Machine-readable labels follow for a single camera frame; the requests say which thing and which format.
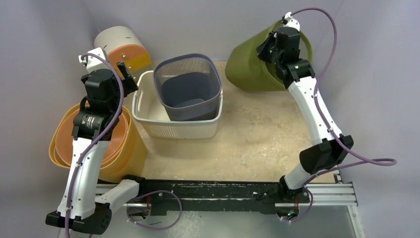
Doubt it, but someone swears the aluminium frame rail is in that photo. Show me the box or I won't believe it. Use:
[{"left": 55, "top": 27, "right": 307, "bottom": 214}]
[{"left": 59, "top": 60, "right": 366, "bottom": 238}]

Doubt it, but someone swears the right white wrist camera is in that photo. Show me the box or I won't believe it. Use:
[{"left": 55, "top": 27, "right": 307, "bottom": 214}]
[{"left": 281, "top": 12, "right": 300, "bottom": 32}]

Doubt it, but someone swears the yellow plastic basket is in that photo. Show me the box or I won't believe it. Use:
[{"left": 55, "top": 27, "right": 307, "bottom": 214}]
[{"left": 48, "top": 103, "right": 147, "bottom": 183}]

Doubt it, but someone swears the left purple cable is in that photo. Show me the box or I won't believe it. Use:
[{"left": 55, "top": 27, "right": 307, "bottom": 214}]
[{"left": 64, "top": 52, "right": 182, "bottom": 238}]

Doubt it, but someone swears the white plastic basket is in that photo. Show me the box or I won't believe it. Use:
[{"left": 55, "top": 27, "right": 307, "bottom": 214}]
[{"left": 131, "top": 70, "right": 223, "bottom": 139}]

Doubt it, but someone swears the white mini drawer cabinet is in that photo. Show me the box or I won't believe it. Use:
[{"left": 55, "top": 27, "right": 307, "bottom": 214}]
[{"left": 94, "top": 26, "right": 152, "bottom": 76}]

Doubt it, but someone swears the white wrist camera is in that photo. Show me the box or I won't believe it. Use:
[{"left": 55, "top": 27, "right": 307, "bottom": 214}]
[
  {"left": 78, "top": 48, "right": 111, "bottom": 75},
  {"left": 281, "top": 12, "right": 300, "bottom": 32}
]

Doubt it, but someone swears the orange plastic basin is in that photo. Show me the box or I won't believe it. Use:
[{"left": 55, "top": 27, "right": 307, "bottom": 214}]
[{"left": 49, "top": 105, "right": 131, "bottom": 168}]

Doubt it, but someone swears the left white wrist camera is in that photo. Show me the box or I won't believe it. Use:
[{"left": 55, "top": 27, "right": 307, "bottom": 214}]
[{"left": 78, "top": 48, "right": 111, "bottom": 75}]

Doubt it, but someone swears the green plastic basket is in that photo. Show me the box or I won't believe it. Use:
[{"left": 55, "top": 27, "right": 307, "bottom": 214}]
[{"left": 224, "top": 20, "right": 313, "bottom": 93}]

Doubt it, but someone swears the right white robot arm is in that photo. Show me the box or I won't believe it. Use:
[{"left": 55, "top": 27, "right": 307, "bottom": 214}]
[{"left": 257, "top": 27, "right": 354, "bottom": 202}]

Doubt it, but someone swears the grey plastic basket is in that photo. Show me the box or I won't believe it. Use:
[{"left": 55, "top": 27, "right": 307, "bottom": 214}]
[{"left": 153, "top": 53, "right": 222, "bottom": 121}]

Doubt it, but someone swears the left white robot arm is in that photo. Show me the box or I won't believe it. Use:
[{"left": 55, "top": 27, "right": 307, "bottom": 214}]
[{"left": 46, "top": 61, "right": 148, "bottom": 237}]

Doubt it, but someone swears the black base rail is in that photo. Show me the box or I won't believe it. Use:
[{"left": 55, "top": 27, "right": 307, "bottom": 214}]
[{"left": 128, "top": 179, "right": 310, "bottom": 216}]

